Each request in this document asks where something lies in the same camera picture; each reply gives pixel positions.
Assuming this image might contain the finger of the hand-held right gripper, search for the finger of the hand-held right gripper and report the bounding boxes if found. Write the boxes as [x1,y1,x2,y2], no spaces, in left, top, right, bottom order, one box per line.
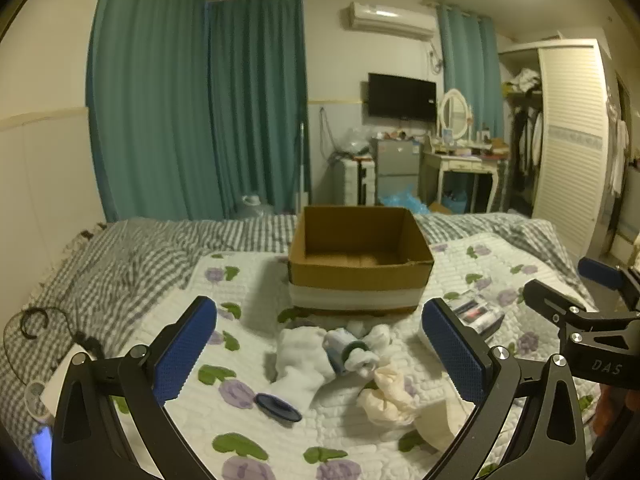
[522,279,590,331]
[578,256,640,311]

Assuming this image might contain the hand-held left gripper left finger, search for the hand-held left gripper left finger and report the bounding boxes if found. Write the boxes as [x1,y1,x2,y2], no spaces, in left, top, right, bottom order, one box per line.
[52,296,218,480]

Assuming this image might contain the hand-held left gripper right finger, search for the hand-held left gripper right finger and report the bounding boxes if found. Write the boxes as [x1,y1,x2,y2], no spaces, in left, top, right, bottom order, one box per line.
[421,297,586,480]

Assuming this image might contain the floral tissue pack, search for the floral tissue pack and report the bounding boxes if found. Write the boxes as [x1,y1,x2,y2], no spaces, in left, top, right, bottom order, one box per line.
[444,289,506,340]

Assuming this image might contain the beige cloth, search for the beige cloth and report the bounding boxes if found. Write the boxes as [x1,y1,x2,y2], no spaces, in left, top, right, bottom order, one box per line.
[415,400,476,453]

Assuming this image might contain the cream socks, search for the cream socks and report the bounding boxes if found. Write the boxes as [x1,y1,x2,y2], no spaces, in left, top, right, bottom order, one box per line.
[357,365,418,426]

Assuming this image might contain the long white sock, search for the long white sock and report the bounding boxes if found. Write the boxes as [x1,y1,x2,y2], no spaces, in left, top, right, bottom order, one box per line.
[276,327,336,401]

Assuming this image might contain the white blue sock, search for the white blue sock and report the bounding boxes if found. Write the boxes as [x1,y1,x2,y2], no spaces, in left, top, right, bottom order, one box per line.
[322,329,357,376]

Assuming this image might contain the cardboard box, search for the cardboard box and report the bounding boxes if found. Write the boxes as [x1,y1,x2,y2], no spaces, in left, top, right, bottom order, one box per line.
[287,205,435,317]

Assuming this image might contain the person's right hand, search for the person's right hand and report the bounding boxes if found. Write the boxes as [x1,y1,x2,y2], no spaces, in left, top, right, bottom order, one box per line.
[592,387,632,443]

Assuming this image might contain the white floral quilt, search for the white floral quilt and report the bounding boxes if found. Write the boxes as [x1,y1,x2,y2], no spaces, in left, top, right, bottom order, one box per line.
[107,232,601,480]

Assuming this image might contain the dark blue round lid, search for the dark blue round lid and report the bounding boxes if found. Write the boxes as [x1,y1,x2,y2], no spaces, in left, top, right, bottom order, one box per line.
[253,394,303,423]

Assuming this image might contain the white louvred wardrobe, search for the white louvred wardrobe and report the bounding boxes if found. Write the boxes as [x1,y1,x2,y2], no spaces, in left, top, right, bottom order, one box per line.
[497,37,621,261]

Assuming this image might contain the blue plastic basket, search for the blue plastic basket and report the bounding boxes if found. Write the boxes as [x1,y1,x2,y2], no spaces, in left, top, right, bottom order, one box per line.
[442,190,471,214]

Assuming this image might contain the hanging clothes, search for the hanging clothes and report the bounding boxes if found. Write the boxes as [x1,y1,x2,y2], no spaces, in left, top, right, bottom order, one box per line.
[510,105,544,192]

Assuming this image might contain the clear water jug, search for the clear water jug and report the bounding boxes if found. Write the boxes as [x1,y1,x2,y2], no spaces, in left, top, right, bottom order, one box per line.
[235,194,274,221]

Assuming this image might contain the blue plastic bags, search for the blue plastic bags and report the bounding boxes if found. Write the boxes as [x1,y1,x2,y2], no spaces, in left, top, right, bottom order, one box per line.
[378,185,432,217]

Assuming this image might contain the white dressing table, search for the white dressing table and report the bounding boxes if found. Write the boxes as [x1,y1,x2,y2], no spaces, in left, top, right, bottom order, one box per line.
[419,147,507,213]

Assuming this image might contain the lit phone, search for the lit phone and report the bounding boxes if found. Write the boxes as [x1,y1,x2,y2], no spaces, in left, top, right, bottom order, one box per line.
[31,426,54,472]

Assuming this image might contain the dressing table clutter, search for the dressing table clutter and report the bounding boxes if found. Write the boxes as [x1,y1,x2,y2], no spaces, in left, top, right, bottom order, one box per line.
[424,130,511,159]

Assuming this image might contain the grey mini fridge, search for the grey mini fridge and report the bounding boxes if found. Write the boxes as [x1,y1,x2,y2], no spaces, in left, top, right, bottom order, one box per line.
[370,137,421,206]

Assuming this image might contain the white suitcase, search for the white suitcase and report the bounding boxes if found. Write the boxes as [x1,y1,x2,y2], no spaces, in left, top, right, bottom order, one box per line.
[330,157,376,206]

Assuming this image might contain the pile of folded clothes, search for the pile of folded clothes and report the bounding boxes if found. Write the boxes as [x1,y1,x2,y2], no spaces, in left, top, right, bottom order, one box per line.
[502,67,543,96]

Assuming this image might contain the white oval mirror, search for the white oval mirror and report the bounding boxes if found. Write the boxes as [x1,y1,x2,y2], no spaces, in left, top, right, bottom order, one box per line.
[437,88,473,143]

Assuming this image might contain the white mop pole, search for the white mop pole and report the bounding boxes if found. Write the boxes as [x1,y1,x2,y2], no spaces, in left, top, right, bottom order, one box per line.
[298,121,311,211]

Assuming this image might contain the clear plastic bag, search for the clear plastic bag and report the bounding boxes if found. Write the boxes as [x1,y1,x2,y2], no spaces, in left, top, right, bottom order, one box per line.
[334,127,373,159]

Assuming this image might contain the narrow teal curtain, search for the narrow teal curtain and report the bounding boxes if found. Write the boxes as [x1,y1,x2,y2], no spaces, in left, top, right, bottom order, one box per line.
[436,2,505,142]

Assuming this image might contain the wide teal curtain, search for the wide teal curtain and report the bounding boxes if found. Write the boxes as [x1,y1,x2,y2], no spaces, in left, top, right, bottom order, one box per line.
[86,0,223,223]

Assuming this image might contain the teal corner curtain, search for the teal corner curtain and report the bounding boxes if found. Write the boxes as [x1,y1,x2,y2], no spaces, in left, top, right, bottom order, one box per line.
[205,0,312,215]

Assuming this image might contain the white air conditioner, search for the white air conditioner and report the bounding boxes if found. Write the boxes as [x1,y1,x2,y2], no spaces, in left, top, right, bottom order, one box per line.
[341,1,436,41]

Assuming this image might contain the black cable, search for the black cable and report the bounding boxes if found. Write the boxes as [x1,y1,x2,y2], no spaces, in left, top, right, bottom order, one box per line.
[2,307,101,391]

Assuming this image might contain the black wall cables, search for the black wall cables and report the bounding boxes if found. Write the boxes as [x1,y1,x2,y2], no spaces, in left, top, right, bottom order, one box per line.
[319,107,342,162]

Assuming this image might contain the black wall television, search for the black wall television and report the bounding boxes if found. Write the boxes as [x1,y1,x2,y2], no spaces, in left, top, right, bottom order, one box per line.
[367,72,437,123]

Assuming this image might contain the air conditioner hose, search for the air conditioner hose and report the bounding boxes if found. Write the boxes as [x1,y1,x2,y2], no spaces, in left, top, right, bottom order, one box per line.
[427,40,446,74]

